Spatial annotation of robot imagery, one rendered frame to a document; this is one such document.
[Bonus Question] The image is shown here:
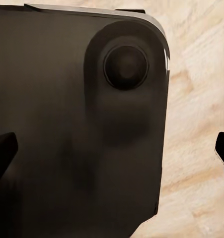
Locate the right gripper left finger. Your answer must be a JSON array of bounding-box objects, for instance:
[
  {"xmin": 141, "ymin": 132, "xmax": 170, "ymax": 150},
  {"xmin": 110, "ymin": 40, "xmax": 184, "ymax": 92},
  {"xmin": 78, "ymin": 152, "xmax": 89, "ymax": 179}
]
[{"xmin": 0, "ymin": 132, "xmax": 18, "ymax": 180}]

